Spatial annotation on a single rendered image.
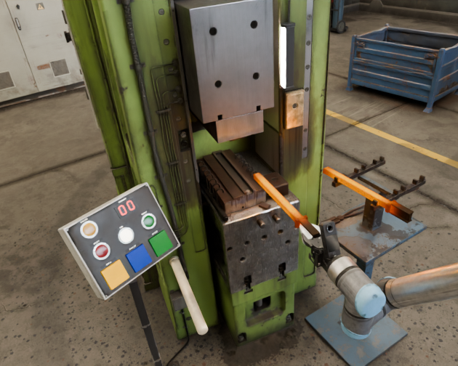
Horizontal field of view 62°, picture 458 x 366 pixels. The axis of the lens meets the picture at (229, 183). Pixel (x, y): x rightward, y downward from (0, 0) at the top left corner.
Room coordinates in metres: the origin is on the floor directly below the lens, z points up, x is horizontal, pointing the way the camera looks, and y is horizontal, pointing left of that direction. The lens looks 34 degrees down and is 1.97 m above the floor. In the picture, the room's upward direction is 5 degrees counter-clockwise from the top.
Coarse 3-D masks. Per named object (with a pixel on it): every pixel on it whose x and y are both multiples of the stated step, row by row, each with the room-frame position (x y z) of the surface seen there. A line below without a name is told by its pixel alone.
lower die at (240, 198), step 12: (204, 156) 1.75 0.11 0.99; (216, 156) 1.72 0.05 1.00; (228, 156) 1.72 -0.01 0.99; (204, 168) 1.64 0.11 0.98; (216, 168) 1.62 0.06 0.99; (240, 168) 1.59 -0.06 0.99; (228, 180) 1.50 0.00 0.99; (252, 180) 1.48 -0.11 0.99; (228, 192) 1.41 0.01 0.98; (240, 192) 1.39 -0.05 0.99; (264, 192) 1.41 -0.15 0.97; (228, 204) 1.35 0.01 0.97; (240, 204) 1.37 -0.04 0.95; (252, 204) 1.39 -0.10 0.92
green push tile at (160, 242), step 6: (156, 234) 1.11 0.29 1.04; (162, 234) 1.11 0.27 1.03; (150, 240) 1.07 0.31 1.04; (156, 240) 1.08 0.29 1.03; (162, 240) 1.09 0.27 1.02; (168, 240) 1.10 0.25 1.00; (156, 246) 1.07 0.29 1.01; (162, 246) 1.08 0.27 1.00; (168, 246) 1.09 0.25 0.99; (156, 252) 1.06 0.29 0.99; (162, 252) 1.07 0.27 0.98
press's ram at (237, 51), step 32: (192, 0) 1.50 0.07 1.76; (224, 0) 1.43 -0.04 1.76; (256, 0) 1.40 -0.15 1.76; (192, 32) 1.33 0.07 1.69; (224, 32) 1.36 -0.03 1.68; (256, 32) 1.40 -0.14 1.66; (192, 64) 1.37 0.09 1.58; (224, 64) 1.36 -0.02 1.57; (256, 64) 1.40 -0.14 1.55; (192, 96) 1.42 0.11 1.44; (224, 96) 1.36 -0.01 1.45; (256, 96) 1.40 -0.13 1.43
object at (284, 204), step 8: (256, 176) 1.37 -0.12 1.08; (264, 184) 1.30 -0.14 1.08; (272, 192) 1.24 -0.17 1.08; (280, 200) 1.18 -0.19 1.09; (288, 208) 1.12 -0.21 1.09; (296, 216) 1.07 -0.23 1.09; (304, 216) 1.06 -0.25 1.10; (296, 224) 1.04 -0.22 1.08; (304, 224) 1.02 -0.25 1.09; (312, 224) 1.01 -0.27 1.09; (312, 232) 0.97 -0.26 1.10
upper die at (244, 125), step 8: (192, 112) 1.65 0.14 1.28; (256, 112) 1.40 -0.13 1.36; (224, 120) 1.35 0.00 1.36; (232, 120) 1.36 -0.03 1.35; (240, 120) 1.38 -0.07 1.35; (248, 120) 1.39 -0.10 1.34; (256, 120) 1.40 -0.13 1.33; (208, 128) 1.44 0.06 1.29; (216, 128) 1.34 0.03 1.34; (224, 128) 1.35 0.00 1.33; (232, 128) 1.36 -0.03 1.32; (240, 128) 1.37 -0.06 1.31; (248, 128) 1.39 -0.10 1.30; (256, 128) 1.40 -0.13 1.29; (216, 136) 1.35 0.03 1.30; (224, 136) 1.35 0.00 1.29; (232, 136) 1.36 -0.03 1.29; (240, 136) 1.37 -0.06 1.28
